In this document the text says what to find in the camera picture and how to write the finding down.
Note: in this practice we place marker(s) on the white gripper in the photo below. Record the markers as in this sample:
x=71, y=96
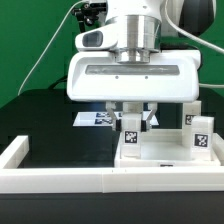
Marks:
x=170, y=76

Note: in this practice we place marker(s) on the white square tabletop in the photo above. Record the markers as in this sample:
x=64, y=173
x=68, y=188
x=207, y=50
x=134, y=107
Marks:
x=163, y=148

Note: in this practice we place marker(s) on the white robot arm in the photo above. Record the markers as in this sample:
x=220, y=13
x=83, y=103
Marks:
x=140, y=25

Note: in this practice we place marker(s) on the white marker sheet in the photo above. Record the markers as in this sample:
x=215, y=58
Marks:
x=103, y=118

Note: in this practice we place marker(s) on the white U-shaped obstacle fence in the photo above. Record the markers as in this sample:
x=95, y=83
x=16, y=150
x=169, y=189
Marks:
x=14, y=180

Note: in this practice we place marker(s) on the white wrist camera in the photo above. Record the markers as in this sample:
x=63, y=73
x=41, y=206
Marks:
x=96, y=40

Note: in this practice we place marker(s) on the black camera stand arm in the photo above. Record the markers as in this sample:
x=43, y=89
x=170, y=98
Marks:
x=90, y=15

